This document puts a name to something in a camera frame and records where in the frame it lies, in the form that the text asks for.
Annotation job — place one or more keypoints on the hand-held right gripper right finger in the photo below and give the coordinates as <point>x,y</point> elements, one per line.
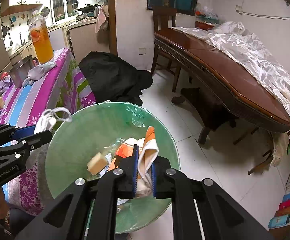
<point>153,180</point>

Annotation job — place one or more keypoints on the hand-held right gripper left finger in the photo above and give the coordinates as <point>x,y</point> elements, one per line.
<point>135,170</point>

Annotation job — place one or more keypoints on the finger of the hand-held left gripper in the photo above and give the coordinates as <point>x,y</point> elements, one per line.
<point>39,137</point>
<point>24,131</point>

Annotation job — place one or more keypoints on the white face mask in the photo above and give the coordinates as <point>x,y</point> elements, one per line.
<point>44,123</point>

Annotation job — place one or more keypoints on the orange white wrapper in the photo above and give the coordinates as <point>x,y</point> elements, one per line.
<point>150,137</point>

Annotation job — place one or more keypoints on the green trash bin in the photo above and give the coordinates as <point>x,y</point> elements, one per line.
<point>97,122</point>

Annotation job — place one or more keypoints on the red apple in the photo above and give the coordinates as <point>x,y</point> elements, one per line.
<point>4,75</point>

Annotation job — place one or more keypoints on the grey glove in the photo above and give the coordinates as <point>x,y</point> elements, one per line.
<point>36,72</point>

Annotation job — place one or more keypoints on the metal pot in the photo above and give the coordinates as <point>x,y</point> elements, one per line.
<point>21,71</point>

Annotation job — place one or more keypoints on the orange juice bottle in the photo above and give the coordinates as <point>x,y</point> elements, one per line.
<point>41,40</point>

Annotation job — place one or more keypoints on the black cloth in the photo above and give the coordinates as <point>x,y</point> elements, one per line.
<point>112,77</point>

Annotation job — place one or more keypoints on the kitchen base cabinets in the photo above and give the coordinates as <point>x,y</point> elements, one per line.
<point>82,42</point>

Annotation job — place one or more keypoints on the beige cloth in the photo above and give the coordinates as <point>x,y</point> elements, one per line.
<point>280,150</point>

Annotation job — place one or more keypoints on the hanging pink towel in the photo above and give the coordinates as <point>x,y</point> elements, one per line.
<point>101,21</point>

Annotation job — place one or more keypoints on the orange slipper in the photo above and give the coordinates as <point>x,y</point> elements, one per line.
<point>285,211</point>

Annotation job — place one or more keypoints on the brown wooden dining table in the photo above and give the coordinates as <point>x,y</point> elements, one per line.
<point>222,62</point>

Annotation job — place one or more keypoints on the kitchen window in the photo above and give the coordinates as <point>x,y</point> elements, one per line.
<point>62,0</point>

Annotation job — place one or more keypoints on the red slipper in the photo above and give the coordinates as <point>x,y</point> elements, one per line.
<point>289,203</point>

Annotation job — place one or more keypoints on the dark wooden chair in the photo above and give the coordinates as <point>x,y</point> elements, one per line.
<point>163,20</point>

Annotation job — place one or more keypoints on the red bowl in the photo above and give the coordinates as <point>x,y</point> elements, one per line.
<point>203,25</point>

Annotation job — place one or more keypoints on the white plastic sheet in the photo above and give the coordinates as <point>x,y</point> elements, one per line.
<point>255,55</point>

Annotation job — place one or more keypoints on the wall socket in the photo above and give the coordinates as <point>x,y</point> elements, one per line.
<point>142,51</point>

